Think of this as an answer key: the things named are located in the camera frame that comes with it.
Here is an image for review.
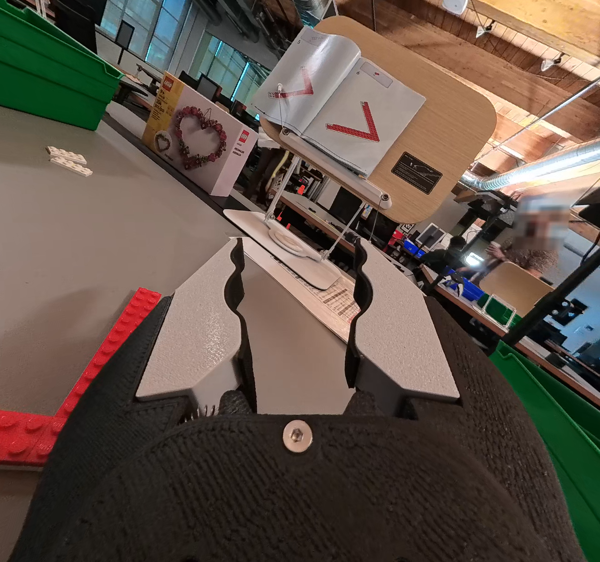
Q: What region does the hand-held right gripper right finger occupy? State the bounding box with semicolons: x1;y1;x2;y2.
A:
345;238;461;405

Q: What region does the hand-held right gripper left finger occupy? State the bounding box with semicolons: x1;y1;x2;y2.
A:
135;237;258;415

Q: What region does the red lego plate assembly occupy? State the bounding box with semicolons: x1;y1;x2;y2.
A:
0;287;163;470

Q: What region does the lego set box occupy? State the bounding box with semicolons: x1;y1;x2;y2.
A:
142;71;259;197

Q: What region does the white lego plate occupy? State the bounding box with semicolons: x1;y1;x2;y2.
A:
46;146;88;165
50;157;93;177

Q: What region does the lego instruction booklet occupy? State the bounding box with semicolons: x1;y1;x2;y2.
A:
252;26;426;178

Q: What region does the printed paper sheet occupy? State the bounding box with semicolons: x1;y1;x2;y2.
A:
241;236;364;342

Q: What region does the tan wooden panel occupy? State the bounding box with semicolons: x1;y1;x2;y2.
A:
480;262;554;319

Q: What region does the black metal pole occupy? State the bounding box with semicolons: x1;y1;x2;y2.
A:
502;262;600;347

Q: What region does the green plastic bin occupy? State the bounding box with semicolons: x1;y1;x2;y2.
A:
490;339;600;562
0;0;125;131

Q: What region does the wooden book stand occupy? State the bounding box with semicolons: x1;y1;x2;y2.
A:
223;15;498;291

